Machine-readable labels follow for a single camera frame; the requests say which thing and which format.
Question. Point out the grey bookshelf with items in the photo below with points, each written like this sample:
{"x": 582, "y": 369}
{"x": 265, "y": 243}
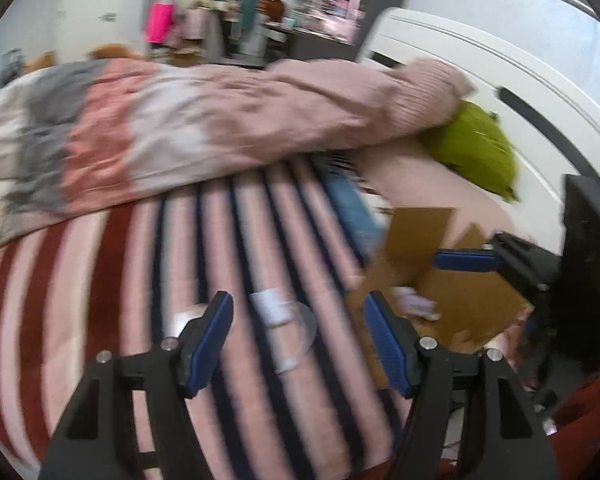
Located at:
{"x": 334, "y": 28}

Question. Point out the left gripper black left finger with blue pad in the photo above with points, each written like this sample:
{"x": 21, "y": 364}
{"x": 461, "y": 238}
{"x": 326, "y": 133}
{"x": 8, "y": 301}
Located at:
{"x": 128, "y": 414}

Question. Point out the pink grey patchwork duvet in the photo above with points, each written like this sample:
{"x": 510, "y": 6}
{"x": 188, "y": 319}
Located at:
{"x": 81, "y": 137}

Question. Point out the pink gift bag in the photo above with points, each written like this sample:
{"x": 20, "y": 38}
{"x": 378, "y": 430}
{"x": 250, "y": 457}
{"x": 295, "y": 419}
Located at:
{"x": 159, "y": 22}

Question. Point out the white blue contact lens case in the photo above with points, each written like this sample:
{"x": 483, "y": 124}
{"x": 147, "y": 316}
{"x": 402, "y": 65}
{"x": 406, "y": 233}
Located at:
{"x": 176, "y": 321}

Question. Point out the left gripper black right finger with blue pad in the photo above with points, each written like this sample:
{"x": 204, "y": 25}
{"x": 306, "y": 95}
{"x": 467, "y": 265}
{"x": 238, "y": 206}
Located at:
{"x": 501, "y": 436}

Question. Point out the purple cosmetic box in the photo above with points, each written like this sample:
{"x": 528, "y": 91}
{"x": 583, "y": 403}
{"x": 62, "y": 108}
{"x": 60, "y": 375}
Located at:
{"x": 411, "y": 303}

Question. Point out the white usb hub with cable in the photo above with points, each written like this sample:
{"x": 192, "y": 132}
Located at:
{"x": 290, "y": 326}

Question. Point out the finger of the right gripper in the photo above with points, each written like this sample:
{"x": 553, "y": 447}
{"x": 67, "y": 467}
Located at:
{"x": 483, "y": 259}

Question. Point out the open cardboard box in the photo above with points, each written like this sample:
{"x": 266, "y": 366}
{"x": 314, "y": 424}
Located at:
{"x": 475, "y": 307}

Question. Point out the white bed headboard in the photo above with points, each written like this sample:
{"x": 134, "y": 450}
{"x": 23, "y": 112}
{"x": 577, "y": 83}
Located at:
{"x": 553, "y": 126}

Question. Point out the green plush pillow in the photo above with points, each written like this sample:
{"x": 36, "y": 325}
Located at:
{"x": 474, "y": 146}

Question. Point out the brown plush toy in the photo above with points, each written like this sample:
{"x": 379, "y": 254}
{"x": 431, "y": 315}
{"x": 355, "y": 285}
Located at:
{"x": 114, "y": 51}

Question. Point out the striped plush bed blanket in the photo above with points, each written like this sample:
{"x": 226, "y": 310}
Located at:
{"x": 291, "y": 397}

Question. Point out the yellow white shelf rack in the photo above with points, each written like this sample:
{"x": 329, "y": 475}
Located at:
{"x": 187, "y": 33}

